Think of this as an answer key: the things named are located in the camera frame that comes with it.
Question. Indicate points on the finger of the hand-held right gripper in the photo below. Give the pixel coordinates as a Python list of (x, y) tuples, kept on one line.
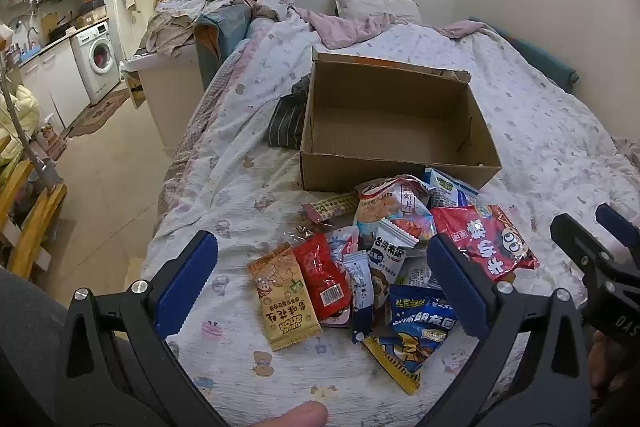
[(617, 227), (570, 232)]

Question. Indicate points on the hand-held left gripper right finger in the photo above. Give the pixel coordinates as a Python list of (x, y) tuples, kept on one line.
[(457, 287)]

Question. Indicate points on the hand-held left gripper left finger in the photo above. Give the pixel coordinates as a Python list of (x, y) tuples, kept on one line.
[(185, 287)]

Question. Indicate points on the silver snack packet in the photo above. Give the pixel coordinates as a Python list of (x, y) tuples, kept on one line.
[(417, 274)]

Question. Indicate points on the large red snack bag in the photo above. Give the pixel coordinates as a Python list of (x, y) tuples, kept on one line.
[(485, 242)]

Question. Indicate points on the blue yellow snack packet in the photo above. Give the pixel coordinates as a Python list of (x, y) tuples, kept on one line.
[(420, 327)]

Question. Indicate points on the tan peanut snack packet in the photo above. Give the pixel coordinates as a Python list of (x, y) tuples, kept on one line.
[(285, 297)]

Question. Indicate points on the white shrimp chips bag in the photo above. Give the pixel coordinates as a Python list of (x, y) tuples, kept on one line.
[(380, 207)]

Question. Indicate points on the clear pastry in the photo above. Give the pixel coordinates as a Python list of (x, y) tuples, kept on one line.
[(297, 233)]

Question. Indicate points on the red snack packet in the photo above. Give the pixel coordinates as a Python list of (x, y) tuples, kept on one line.
[(320, 277)]

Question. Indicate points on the brown cardboard box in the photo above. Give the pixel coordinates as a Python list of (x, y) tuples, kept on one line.
[(350, 172)]

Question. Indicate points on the person's right hand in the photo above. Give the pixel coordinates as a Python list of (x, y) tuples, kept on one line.
[(610, 357)]

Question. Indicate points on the person's left hand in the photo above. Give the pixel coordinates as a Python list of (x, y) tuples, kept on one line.
[(290, 417)]

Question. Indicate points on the white rice cracker packet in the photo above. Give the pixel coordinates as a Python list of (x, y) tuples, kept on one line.
[(387, 257)]

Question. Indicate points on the green white snack packet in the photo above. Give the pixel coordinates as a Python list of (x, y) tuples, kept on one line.
[(445, 189)]

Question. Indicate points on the slim white blue packet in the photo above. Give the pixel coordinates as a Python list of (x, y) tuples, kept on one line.
[(357, 277)]

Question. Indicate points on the long pink yellow bar packet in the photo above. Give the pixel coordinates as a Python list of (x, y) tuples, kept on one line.
[(332, 206)]

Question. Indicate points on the yellow wooden chair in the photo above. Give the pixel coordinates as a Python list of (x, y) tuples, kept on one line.
[(35, 227)]

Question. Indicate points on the teal bed cushion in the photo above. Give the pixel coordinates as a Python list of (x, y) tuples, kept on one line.
[(550, 62)]

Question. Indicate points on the white bedside cabinet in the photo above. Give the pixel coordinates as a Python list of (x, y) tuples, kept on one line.
[(170, 107)]

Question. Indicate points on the patterned floor rug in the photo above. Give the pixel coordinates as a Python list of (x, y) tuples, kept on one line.
[(100, 114)]

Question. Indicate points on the dark striped cloth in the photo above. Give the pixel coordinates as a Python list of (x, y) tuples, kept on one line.
[(287, 122)]

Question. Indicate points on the brown cardboard piece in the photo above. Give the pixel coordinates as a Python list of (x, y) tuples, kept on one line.
[(135, 92)]

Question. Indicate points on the pale yellow jacket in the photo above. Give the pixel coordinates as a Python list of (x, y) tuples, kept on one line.
[(20, 117)]

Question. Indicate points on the white kitchen base cabinets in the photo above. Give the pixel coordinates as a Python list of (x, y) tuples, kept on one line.
[(55, 82)]

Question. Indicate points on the white washing machine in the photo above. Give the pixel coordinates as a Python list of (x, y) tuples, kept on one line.
[(97, 57)]

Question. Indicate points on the teal orange-lined cushion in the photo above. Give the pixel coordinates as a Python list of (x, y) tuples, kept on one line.
[(225, 27)]

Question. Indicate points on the crumpled beige printed cloth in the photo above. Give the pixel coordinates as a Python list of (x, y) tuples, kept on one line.
[(175, 22)]

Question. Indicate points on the pink blanket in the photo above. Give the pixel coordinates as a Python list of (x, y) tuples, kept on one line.
[(345, 29)]

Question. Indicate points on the beige pillow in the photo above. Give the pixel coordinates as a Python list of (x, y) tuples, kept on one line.
[(380, 7)]

